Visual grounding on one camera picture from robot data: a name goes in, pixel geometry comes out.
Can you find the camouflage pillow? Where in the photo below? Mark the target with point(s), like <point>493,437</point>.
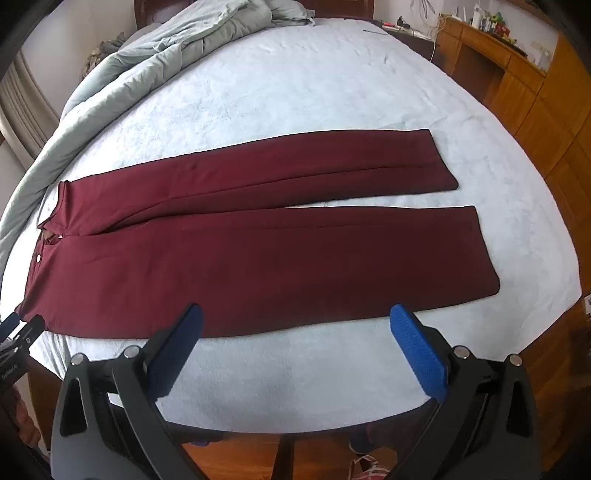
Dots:
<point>104,50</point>

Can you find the grey duvet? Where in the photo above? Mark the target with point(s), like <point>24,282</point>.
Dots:
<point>138,60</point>

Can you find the maroon pants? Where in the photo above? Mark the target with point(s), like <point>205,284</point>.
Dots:
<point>258,258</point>

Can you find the red plaid cloth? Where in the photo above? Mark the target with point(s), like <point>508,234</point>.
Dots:
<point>371,468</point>

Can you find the blue slipper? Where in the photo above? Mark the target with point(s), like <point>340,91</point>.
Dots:
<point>362,441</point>

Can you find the white bed sheet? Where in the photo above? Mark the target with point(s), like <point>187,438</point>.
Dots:
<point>300,92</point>

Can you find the beige curtain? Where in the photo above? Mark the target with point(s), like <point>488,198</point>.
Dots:
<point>18,101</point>

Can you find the dark nightstand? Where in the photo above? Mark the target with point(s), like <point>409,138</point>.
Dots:
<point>420,50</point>

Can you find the dark wooden headboard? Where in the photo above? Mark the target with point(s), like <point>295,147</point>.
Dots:
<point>143,11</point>

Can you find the white bottles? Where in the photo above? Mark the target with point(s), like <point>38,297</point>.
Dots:
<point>478,17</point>

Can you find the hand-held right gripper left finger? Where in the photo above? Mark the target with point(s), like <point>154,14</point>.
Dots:
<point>179,353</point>

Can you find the light wooden desk cabinet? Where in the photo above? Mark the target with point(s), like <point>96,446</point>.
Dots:
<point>521,92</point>

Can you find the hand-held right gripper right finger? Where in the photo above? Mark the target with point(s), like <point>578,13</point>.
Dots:
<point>420,355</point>

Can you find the person's left hand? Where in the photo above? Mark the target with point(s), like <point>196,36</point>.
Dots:
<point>21,417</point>

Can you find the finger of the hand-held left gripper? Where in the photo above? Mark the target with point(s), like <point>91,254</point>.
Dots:
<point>27,332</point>

